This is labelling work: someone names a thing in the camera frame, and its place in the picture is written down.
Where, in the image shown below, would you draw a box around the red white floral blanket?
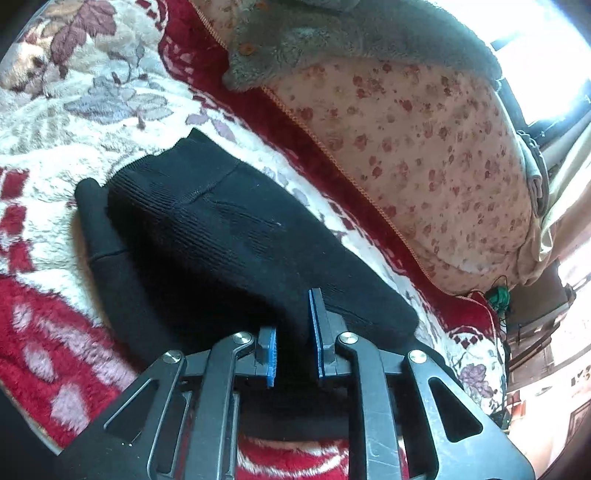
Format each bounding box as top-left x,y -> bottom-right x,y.
1,1 -> 507,455

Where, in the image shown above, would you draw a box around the green object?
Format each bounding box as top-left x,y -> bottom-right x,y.
485,285 -> 511,315

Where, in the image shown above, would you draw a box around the black pants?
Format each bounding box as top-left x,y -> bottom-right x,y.
73,127 -> 463,441

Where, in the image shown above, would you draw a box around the grey knit sweater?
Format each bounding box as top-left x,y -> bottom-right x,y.
223,1 -> 503,91

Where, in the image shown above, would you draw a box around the floral beige quilt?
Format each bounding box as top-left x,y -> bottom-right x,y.
188,0 -> 555,296

